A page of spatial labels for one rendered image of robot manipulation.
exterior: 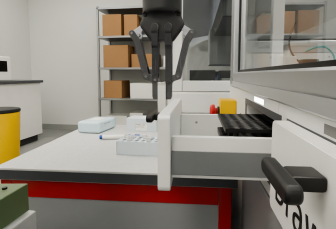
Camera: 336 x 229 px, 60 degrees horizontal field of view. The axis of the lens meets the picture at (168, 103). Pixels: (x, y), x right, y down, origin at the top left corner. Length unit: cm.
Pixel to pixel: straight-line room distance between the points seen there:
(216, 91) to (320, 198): 112
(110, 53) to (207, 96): 338
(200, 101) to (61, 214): 80
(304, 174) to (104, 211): 58
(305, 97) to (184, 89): 105
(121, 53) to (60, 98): 156
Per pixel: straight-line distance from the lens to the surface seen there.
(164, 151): 41
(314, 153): 26
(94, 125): 114
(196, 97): 134
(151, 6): 56
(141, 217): 74
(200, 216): 73
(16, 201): 53
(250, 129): 46
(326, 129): 28
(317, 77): 30
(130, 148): 82
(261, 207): 55
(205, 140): 42
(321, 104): 29
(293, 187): 21
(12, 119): 314
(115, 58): 457
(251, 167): 44
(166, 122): 40
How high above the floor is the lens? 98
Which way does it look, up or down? 6 degrees down
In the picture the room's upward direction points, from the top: straight up
